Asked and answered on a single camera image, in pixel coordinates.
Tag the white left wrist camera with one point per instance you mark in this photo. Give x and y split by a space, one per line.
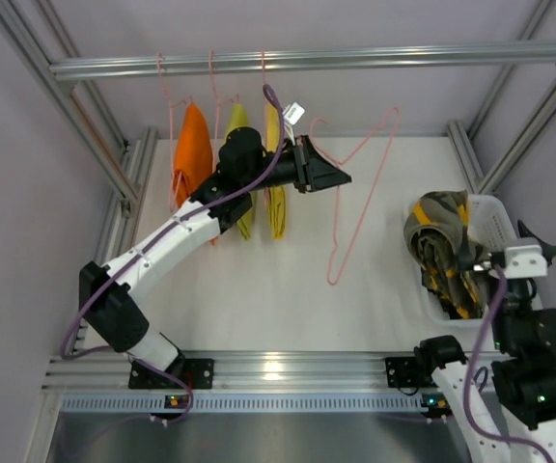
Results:
292 113

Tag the camouflage trousers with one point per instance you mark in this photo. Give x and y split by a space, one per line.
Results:
436 235

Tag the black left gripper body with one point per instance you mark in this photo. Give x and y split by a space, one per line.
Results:
301 170

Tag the white plastic basket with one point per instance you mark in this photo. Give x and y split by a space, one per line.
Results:
490 225

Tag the aluminium frame post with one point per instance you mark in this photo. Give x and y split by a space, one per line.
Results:
492 106
16 30

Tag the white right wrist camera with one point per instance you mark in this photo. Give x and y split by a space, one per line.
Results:
521 259

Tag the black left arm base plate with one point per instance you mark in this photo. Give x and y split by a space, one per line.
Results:
194 373

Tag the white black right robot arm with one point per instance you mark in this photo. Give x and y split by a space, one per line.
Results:
525 382

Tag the grey slotted cable duct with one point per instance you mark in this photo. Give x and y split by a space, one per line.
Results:
243 403

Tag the aluminium left frame post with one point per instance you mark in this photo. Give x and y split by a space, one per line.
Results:
16 30

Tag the aluminium right frame post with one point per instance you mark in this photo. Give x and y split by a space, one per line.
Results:
492 106

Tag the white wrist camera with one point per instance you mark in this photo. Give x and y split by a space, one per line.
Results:
292 113
521 259

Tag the aluminium hanging rail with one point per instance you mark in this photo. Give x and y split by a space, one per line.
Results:
422 56

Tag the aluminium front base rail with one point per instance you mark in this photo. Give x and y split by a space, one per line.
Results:
237 372

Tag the olive green trousers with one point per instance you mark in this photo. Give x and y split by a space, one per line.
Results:
234 138

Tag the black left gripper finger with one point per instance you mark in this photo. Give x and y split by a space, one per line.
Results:
316 163
327 177

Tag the yellow trousers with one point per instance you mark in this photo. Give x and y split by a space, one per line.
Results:
276 198

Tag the orange trousers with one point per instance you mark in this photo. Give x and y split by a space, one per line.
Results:
192 157

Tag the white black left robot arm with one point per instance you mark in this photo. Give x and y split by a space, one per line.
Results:
110 295

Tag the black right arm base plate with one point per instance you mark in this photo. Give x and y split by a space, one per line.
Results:
403 372

